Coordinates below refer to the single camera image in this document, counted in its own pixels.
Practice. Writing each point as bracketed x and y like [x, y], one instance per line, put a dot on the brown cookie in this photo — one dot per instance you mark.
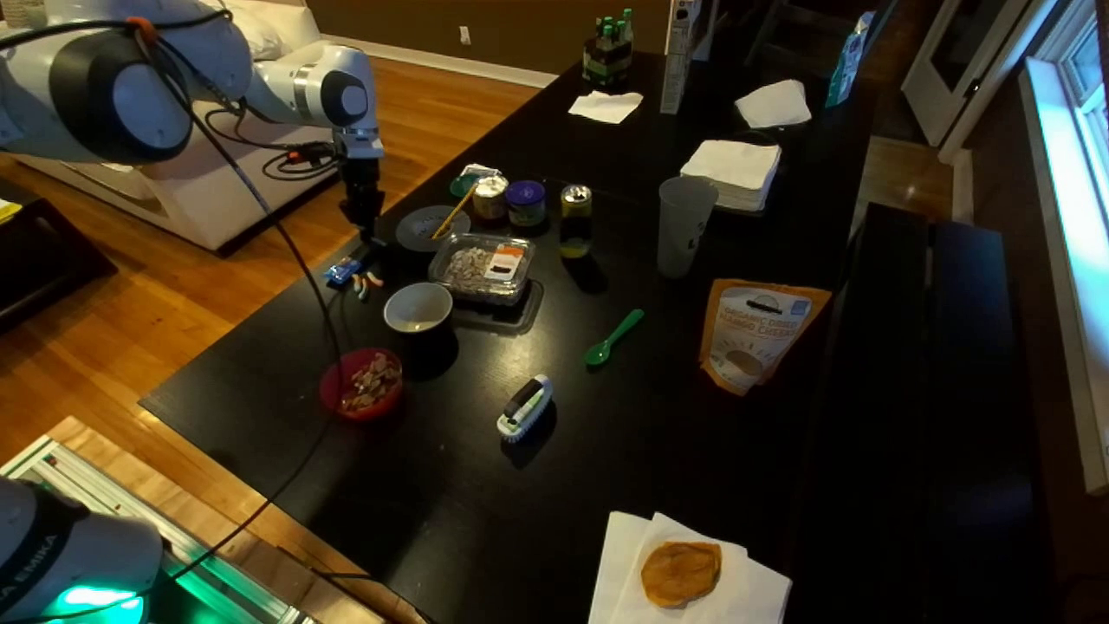
[680, 573]

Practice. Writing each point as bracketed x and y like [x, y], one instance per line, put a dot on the small jar with cream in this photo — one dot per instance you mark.
[491, 194]

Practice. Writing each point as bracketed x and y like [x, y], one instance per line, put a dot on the green lid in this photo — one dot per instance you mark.
[464, 179]

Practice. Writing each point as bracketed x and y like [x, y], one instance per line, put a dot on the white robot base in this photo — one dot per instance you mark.
[71, 557]

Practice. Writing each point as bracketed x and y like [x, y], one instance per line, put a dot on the clear plastic food container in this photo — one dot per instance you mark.
[485, 269]

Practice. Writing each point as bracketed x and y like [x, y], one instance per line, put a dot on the stack of white napkins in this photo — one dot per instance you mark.
[732, 168]

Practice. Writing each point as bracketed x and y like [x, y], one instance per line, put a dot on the blue chocolate bar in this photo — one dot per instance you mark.
[341, 275]

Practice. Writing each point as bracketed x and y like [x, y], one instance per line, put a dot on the white sofa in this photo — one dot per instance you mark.
[219, 184]

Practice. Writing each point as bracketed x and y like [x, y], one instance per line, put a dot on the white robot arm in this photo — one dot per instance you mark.
[106, 92]

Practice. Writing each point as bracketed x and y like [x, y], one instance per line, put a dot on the red bowl with snacks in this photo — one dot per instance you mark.
[366, 386]

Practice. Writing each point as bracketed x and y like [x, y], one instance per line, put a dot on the metal robot stand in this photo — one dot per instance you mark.
[219, 566]

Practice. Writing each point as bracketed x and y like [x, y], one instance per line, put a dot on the green plastic spoon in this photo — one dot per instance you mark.
[611, 340]

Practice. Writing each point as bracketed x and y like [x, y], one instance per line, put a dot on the black bench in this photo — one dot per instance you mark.
[923, 402]

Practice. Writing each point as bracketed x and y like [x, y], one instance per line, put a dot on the blue packet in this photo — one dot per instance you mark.
[854, 55]

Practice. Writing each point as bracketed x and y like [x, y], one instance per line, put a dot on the green rimmed bowl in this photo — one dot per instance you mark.
[418, 311]

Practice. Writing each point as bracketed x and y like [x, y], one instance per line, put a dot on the small purple jar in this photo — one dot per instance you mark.
[525, 203]

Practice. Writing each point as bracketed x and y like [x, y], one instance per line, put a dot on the orange snack pouch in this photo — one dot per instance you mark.
[751, 333]

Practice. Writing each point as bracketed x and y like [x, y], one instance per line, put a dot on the grey plate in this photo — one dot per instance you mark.
[419, 229]

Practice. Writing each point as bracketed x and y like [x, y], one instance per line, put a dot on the glass jar with oil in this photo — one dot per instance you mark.
[575, 218]

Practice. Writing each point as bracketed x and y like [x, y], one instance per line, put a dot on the wooden stick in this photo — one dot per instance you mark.
[450, 216]

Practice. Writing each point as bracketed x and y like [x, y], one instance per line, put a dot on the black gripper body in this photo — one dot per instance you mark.
[361, 188]

